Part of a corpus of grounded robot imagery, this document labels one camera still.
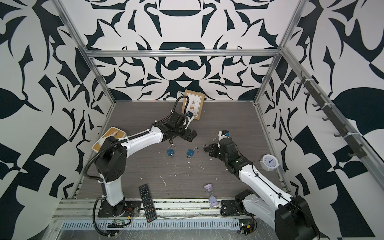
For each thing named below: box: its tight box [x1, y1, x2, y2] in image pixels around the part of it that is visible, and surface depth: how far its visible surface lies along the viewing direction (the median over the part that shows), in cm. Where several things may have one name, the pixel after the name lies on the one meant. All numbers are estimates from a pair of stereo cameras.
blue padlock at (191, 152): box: [186, 146, 200, 157], surface depth 95 cm
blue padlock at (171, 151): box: [167, 143, 177, 156], surface depth 95 cm
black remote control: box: [138, 183, 157, 224], surface depth 76 cm
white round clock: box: [259, 154, 280, 172], surface depth 89 cm
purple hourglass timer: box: [204, 183, 219, 207], surface depth 78 cm
